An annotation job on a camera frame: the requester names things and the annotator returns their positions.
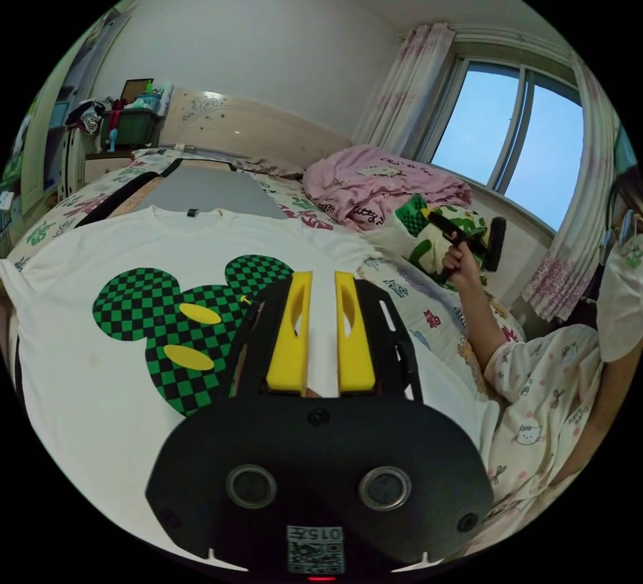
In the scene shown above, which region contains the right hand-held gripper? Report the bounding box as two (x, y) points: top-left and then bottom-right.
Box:
(427, 210), (493, 285)

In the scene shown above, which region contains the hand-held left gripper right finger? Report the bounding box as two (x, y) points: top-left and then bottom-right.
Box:
(335, 271), (376, 392)

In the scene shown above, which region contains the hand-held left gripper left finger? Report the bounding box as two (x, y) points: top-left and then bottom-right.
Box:
(266, 271), (314, 394)

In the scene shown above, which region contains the person's right forearm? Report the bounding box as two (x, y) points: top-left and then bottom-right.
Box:
(451, 272), (509, 375)

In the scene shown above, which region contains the white t-shirt with checked print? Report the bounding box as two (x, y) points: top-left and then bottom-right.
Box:
(0, 206), (499, 561)

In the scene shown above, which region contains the person's right hand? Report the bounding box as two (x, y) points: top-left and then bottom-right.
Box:
(441, 243), (479, 289)

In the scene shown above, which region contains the green and white cushion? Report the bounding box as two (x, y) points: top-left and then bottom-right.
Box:
(369, 194), (491, 285)

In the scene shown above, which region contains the bed with printed sheet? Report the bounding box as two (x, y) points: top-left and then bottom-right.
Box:
(0, 86), (529, 550)

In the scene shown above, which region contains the pink quilt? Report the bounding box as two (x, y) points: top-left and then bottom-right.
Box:
(303, 143), (474, 234)

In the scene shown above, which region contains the window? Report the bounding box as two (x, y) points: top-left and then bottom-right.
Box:
(431, 55), (587, 234)

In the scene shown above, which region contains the pink flowered curtain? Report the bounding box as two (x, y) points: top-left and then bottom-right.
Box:
(350, 23), (456, 164)
(521, 51), (625, 323)

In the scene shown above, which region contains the grey flat board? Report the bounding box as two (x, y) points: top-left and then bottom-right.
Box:
(75, 157), (288, 229)

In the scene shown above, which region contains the person's body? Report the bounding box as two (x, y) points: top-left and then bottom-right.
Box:
(467, 167), (643, 557)

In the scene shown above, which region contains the bedside cabinet with boxes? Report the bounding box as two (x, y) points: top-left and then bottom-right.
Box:
(62, 77), (175, 193)

